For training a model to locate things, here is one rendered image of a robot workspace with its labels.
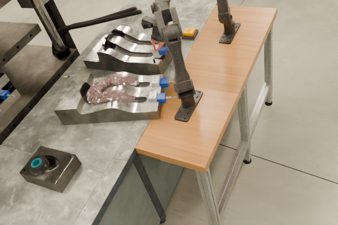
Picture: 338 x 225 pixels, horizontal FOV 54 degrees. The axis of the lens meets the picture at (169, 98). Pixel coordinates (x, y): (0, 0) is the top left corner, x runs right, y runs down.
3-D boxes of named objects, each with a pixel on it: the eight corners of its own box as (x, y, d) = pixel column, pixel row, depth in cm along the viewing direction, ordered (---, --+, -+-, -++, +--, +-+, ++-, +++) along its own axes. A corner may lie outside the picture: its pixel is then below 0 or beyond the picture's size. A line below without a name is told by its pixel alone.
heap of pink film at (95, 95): (140, 80, 172) (136, 68, 166) (134, 104, 159) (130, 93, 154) (93, 84, 177) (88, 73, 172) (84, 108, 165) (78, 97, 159)
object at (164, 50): (179, 51, 174) (177, 42, 171) (176, 56, 170) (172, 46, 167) (158, 53, 180) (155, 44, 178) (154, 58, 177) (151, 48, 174)
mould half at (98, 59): (179, 47, 195) (175, 28, 185) (161, 77, 179) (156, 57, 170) (108, 42, 215) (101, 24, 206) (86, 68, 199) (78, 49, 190)
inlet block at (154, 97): (178, 97, 161) (176, 89, 157) (177, 104, 158) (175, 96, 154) (152, 99, 164) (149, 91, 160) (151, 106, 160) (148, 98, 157)
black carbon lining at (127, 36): (163, 43, 189) (159, 29, 182) (151, 61, 179) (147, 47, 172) (112, 39, 203) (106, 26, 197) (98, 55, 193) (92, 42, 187)
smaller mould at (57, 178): (81, 163, 148) (75, 154, 143) (62, 193, 139) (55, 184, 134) (47, 154, 156) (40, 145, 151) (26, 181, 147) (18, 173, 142)
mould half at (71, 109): (165, 82, 175) (161, 65, 168) (159, 118, 157) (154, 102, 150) (78, 89, 186) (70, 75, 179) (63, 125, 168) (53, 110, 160)
